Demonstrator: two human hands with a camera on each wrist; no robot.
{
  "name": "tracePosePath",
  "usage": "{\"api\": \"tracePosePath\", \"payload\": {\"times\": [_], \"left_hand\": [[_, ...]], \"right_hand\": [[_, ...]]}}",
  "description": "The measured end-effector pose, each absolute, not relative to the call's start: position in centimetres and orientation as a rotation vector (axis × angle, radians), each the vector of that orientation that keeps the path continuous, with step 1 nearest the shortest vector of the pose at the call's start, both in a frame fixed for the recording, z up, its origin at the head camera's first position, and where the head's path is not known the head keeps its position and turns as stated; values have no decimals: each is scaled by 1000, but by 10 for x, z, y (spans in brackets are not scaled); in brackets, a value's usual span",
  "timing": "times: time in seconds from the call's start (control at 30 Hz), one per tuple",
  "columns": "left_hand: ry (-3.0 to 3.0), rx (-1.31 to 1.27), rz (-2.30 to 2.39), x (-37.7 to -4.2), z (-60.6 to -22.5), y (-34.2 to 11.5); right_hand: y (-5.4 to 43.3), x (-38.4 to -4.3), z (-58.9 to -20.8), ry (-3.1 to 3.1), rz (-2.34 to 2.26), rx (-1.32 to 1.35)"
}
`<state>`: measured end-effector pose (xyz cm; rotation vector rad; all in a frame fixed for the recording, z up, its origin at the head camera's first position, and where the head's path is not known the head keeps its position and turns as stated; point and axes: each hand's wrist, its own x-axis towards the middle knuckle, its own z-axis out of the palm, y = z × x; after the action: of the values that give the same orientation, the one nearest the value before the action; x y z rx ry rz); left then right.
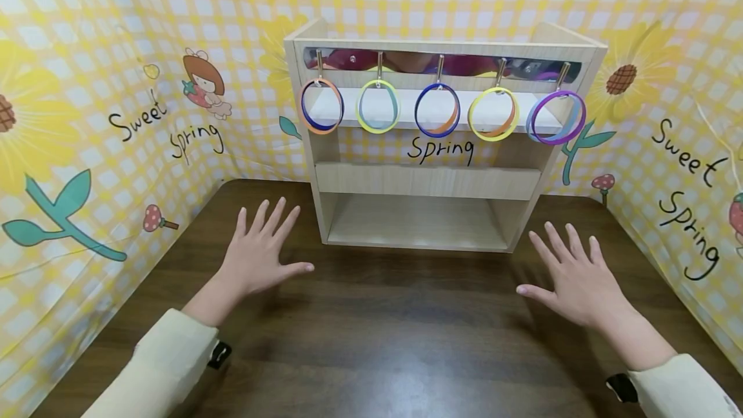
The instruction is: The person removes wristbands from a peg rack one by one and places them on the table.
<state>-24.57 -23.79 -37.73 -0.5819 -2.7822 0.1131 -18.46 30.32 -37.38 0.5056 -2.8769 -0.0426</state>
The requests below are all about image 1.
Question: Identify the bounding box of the person's left hand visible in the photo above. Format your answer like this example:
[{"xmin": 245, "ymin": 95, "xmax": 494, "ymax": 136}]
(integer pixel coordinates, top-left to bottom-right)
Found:
[{"xmin": 217, "ymin": 197, "xmax": 315, "ymax": 300}]

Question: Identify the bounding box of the person's right hand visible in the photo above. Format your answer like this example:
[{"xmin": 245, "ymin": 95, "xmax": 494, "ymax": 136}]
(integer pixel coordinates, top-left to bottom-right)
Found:
[{"xmin": 515, "ymin": 221, "xmax": 631, "ymax": 332}]

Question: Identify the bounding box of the person's right forearm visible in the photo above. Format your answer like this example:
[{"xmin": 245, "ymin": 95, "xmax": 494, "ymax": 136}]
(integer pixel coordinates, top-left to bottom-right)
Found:
[{"xmin": 592, "ymin": 302, "xmax": 743, "ymax": 418}]

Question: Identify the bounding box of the person's left forearm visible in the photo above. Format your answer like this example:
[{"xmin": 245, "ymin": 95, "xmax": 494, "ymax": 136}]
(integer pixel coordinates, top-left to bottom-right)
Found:
[{"xmin": 81, "ymin": 273, "xmax": 248, "ymax": 418}]

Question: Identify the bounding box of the black wrist band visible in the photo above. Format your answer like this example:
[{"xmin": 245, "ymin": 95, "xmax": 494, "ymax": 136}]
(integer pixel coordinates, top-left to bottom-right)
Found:
[
  {"xmin": 206, "ymin": 341, "xmax": 233, "ymax": 370},
  {"xmin": 605, "ymin": 373, "xmax": 640, "ymax": 404}
]

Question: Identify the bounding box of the light wooden shelf rack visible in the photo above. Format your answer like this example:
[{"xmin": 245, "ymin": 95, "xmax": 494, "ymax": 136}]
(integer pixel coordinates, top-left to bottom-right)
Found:
[{"xmin": 283, "ymin": 17, "xmax": 609, "ymax": 254}]

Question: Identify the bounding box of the orange plastic ring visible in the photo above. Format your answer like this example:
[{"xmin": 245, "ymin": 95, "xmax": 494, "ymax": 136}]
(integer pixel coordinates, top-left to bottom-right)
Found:
[
  {"xmin": 430, "ymin": 86, "xmax": 461, "ymax": 136},
  {"xmin": 484, "ymin": 89, "xmax": 519, "ymax": 139},
  {"xmin": 298, "ymin": 77, "xmax": 345, "ymax": 135}
]

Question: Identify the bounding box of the light blue plastic ring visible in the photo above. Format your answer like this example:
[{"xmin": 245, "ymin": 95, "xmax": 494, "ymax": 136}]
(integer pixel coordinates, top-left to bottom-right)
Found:
[{"xmin": 525, "ymin": 93, "xmax": 582, "ymax": 143}]

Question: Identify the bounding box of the dark blue plastic ring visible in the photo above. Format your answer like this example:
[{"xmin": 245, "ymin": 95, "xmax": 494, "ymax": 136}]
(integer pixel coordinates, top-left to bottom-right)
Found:
[
  {"xmin": 301, "ymin": 81, "xmax": 345, "ymax": 132},
  {"xmin": 413, "ymin": 83, "xmax": 462, "ymax": 139}
]

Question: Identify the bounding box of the purple plastic ring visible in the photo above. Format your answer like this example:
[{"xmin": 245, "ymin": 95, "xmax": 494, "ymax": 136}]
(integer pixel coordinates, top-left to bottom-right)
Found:
[{"xmin": 530, "ymin": 90, "xmax": 587, "ymax": 146}]

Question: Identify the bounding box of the yellow-green plastic ring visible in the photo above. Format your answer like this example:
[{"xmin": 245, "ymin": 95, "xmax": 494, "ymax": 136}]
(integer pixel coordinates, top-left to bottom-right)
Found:
[{"xmin": 355, "ymin": 79, "xmax": 402, "ymax": 135}]

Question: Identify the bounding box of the yellow plastic ring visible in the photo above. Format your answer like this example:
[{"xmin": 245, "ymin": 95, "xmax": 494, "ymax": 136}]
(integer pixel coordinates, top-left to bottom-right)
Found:
[{"xmin": 467, "ymin": 86, "xmax": 520, "ymax": 143}]

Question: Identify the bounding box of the teal plastic ring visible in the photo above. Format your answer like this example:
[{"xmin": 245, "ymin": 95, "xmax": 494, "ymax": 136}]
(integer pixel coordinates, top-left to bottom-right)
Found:
[{"xmin": 358, "ymin": 82, "xmax": 401, "ymax": 130}]

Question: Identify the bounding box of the metal hook rail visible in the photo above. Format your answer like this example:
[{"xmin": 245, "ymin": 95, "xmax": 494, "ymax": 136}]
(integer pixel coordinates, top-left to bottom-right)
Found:
[{"xmin": 302, "ymin": 48, "xmax": 583, "ymax": 91}]

